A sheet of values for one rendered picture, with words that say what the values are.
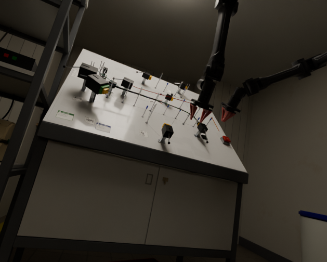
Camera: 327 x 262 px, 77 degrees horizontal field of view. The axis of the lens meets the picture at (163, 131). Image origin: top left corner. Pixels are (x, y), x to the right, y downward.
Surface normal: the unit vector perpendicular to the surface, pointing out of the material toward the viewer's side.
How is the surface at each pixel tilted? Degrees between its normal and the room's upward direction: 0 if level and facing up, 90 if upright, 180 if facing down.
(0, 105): 90
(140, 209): 90
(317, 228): 94
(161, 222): 90
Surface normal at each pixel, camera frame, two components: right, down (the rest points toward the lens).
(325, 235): -0.84, -0.22
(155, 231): 0.40, -0.14
